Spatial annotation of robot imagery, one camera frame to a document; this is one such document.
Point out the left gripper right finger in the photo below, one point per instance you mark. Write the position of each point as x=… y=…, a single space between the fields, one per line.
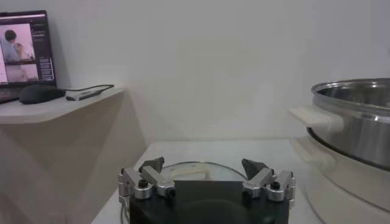
x=259 y=178

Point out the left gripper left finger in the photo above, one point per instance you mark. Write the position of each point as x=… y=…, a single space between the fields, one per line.
x=155 y=178

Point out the round glass lid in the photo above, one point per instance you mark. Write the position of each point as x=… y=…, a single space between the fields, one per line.
x=195 y=173

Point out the stainless steel steamer basket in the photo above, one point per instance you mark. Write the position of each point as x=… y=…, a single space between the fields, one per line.
x=359 y=134

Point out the cream electric cooker base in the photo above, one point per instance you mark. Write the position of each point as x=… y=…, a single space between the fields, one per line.
x=341 y=185

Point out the white rounded side table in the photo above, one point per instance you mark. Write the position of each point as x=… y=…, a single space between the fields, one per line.
x=61 y=137

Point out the grey usb hub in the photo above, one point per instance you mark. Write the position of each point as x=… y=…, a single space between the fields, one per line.
x=82 y=95

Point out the black computer mouse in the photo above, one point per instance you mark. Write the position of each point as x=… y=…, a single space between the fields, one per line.
x=39 y=93

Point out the black laptop with pink screen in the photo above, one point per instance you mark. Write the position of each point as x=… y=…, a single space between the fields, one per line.
x=24 y=48

